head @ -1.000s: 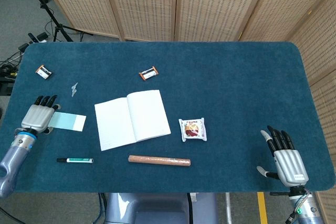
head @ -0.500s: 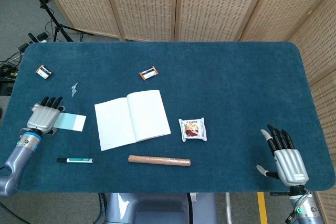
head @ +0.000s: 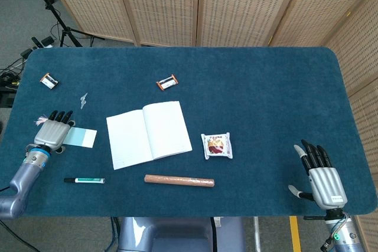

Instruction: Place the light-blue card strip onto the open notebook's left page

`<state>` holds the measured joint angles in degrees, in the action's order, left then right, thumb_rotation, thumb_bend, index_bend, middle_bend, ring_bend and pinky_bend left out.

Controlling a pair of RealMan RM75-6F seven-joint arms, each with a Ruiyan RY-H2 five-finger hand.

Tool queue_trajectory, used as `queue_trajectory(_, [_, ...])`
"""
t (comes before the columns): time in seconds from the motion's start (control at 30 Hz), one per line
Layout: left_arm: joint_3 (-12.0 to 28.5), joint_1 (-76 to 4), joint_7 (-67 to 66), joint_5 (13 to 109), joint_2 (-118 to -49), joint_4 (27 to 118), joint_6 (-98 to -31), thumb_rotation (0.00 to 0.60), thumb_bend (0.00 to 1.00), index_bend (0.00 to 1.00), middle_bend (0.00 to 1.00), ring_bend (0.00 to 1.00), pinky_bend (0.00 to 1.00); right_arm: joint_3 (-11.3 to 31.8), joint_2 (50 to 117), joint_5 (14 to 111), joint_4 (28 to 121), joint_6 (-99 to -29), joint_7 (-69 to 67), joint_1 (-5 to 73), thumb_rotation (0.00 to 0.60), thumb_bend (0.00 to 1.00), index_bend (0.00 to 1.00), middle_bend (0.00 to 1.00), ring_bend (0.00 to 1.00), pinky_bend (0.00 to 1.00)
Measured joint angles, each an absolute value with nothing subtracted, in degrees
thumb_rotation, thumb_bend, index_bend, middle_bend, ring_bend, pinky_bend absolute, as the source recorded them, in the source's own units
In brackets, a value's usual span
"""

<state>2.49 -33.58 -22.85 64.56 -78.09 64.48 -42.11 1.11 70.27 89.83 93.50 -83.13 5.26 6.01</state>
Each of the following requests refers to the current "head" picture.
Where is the open lined white notebook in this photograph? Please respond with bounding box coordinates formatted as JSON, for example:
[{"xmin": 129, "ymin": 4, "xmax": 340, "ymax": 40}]
[{"xmin": 106, "ymin": 100, "xmax": 193, "ymax": 171}]

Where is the black tripod stand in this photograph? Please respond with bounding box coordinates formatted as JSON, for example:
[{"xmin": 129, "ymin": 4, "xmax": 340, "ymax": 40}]
[{"xmin": 22, "ymin": 0, "xmax": 97, "ymax": 48}]

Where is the green white marker pen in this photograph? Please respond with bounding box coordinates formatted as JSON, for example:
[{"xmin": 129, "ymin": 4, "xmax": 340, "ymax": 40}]
[{"xmin": 63, "ymin": 177, "xmax": 106, "ymax": 184}]

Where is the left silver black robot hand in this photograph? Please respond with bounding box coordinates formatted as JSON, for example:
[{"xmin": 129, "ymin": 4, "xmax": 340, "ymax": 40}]
[{"xmin": 34, "ymin": 110, "xmax": 76, "ymax": 154}]

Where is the brown wooden stick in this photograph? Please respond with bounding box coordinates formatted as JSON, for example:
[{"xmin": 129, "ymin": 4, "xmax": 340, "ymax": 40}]
[{"xmin": 144, "ymin": 174, "xmax": 216, "ymax": 188}]

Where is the black floor cable bundle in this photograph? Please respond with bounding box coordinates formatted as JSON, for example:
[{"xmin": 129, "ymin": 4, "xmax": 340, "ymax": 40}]
[{"xmin": 0, "ymin": 57, "xmax": 26, "ymax": 108}]

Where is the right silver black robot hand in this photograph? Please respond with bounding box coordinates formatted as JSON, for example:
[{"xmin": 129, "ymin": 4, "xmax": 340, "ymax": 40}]
[{"xmin": 288, "ymin": 139, "xmax": 348, "ymax": 210}]

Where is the dark blue table cloth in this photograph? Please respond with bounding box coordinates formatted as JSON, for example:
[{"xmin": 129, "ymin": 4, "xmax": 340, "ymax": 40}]
[{"xmin": 0, "ymin": 45, "xmax": 378, "ymax": 218}]

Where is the light blue card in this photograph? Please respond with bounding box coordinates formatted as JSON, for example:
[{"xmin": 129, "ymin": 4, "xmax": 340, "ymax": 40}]
[{"xmin": 34, "ymin": 115, "xmax": 97, "ymax": 149}]

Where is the black power adapter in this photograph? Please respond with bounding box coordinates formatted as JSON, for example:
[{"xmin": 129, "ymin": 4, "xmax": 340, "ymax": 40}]
[{"xmin": 31, "ymin": 35, "xmax": 56, "ymax": 49}]

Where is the small brown white candy wrapper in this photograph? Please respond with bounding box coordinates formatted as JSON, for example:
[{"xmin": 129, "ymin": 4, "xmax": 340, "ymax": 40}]
[
  {"xmin": 40, "ymin": 73, "xmax": 60, "ymax": 90},
  {"xmin": 156, "ymin": 74, "xmax": 179, "ymax": 91}
]

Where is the white snack packet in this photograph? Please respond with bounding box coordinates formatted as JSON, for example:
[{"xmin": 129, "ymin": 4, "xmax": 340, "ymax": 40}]
[{"xmin": 200, "ymin": 132, "xmax": 234, "ymax": 161}]

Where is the blue-grey robot torso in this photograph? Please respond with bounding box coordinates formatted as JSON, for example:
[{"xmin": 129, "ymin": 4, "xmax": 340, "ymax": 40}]
[{"xmin": 118, "ymin": 216, "xmax": 246, "ymax": 252}]

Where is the white table leg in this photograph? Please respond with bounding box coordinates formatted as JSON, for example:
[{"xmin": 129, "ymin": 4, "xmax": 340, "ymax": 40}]
[{"xmin": 253, "ymin": 216, "xmax": 262, "ymax": 252}]

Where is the wicker wooden folding screen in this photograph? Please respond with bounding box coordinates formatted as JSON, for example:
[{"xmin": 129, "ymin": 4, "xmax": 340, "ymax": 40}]
[{"xmin": 41, "ymin": 0, "xmax": 378, "ymax": 252}]

